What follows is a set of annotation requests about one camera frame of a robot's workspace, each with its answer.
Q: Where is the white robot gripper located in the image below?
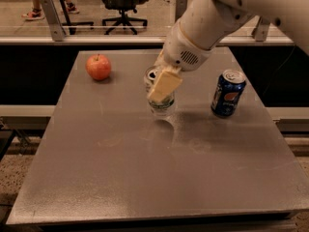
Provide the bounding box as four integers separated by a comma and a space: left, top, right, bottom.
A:
148, 21, 211, 102

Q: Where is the white green 7up can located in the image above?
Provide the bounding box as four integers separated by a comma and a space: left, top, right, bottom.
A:
144, 66, 175, 118

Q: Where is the red apple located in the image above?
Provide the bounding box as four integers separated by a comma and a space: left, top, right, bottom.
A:
86, 54, 111, 81

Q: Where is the blue pepsi can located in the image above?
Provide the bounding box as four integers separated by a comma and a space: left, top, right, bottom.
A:
211, 70, 246, 117

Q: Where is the black stand with base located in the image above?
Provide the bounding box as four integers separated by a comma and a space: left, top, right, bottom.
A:
55, 0, 96, 36

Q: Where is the black office chair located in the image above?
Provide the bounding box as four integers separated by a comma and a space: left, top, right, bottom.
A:
101, 0, 149, 35

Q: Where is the person with red sneakers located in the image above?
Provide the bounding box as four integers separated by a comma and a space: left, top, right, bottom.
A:
21, 0, 81, 21

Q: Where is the left metal glass bracket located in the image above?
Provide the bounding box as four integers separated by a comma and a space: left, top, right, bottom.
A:
40, 0, 65, 42

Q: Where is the right metal glass bracket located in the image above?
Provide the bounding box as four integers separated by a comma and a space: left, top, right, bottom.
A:
252, 16, 270, 42

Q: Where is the middle metal glass bracket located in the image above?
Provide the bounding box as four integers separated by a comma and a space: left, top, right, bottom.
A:
175, 0, 187, 20

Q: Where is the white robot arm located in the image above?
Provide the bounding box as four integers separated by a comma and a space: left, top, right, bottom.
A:
148, 0, 309, 102

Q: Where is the metal glass bracket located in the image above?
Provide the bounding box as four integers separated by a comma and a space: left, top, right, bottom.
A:
252, 16, 270, 42
175, 0, 187, 20
40, 0, 65, 42

